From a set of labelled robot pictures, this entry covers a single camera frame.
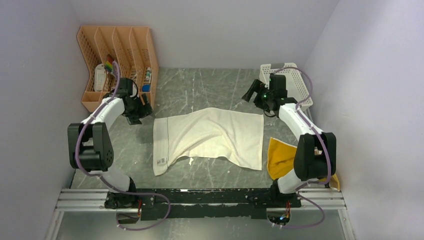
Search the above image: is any cream white towel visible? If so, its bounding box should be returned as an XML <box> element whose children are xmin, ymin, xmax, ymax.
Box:
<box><xmin>152</xmin><ymin>107</ymin><xmax>264</xmax><ymax>176</ymax></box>

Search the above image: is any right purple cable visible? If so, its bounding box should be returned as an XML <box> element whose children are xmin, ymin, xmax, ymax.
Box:
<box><xmin>269</xmin><ymin>67</ymin><xmax>333</xmax><ymax>230</ymax></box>

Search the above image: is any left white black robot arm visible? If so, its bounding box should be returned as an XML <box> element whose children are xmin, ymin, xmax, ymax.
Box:
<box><xmin>67</xmin><ymin>77</ymin><xmax>153</xmax><ymax>208</ymax></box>

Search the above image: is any white plastic basket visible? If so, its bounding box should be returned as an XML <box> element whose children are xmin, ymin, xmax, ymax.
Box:
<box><xmin>259</xmin><ymin>62</ymin><xmax>309</xmax><ymax>102</ymax></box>

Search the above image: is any blue capped white bottle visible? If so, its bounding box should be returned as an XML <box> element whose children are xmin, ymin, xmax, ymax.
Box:
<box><xmin>141</xmin><ymin>67</ymin><xmax>152</xmax><ymax>93</ymax></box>

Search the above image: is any white remote control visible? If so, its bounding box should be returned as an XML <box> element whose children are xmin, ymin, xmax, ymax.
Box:
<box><xmin>93</xmin><ymin>64</ymin><xmax>107</xmax><ymax>92</ymax></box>

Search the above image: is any rainbow coloured item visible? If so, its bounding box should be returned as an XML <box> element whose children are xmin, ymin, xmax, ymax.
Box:
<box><xmin>104</xmin><ymin>54</ymin><xmax>115</xmax><ymax>74</ymax></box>

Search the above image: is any yellow brown towel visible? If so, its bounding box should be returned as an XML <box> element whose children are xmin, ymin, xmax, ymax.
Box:
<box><xmin>266</xmin><ymin>134</ymin><xmax>338</xmax><ymax>195</ymax></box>

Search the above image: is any orange plastic file organizer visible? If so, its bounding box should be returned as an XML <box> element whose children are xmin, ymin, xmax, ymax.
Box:
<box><xmin>77</xmin><ymin>25</ymin><xmax>159</xmax><ymax>113</ymax></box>

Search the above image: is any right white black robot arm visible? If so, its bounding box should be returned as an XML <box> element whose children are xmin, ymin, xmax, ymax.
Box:
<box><xmin>242</xmin><ymin>73</ymin><xmax>337</xmax><ymax>207</ymax></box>

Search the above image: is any aluminium frame rail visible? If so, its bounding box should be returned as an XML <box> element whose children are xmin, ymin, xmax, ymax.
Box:
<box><xmin>47</xmin><ymin>187</ymin><xmax>355</xmax><ymax>240</ymax></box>

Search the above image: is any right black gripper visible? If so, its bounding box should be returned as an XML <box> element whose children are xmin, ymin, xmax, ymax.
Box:
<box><xmin>242</xmin><ymin>79</ymin><xmax>274</xmax><ymax>113</ymax></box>

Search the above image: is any purple cable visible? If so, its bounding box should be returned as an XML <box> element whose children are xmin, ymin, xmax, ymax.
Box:
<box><xmin>269</xmin><ymin>67</ymin><xmax>333</xmax><ymax>230</ymax></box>
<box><xmin>74</xmin><ymin>60</ymin><xmax>172</xmax><ymax>232</ymax></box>

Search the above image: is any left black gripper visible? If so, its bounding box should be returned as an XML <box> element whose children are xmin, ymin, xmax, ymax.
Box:
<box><xmin>124</xmin><ymin>93</ymin><xmax>156</xmax><ymax>126</ymax></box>

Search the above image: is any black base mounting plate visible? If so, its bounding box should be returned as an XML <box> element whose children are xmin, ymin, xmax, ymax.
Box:
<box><xmin>104</xmin><ymin>188</ymin><xmax>302</xmax><ymax>221</ymax></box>

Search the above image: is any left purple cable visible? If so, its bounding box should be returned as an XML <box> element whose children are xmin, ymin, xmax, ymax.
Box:
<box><xmin>74</xmin><ymin>60</ymin><xmax>172</xmax><ymax>232</ymax></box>

